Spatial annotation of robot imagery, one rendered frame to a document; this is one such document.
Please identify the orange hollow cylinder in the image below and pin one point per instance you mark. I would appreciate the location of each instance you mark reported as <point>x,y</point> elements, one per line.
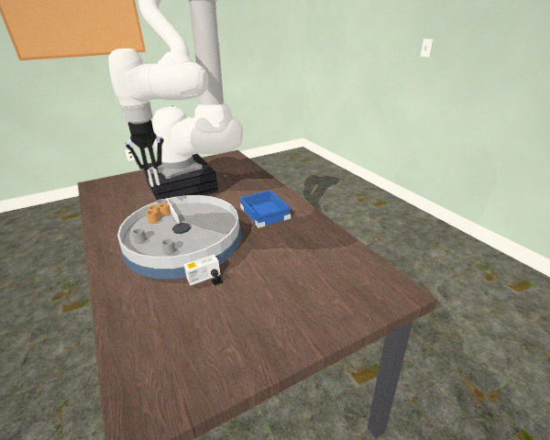
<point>155,207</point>
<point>164,209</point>
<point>153,216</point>

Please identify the blue shallow tray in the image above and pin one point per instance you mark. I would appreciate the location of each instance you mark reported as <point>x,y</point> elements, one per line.
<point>265,208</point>

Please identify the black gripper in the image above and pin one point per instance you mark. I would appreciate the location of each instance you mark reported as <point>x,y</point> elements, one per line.
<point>146,141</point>

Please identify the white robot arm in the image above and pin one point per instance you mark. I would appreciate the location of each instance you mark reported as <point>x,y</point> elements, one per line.
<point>213,130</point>

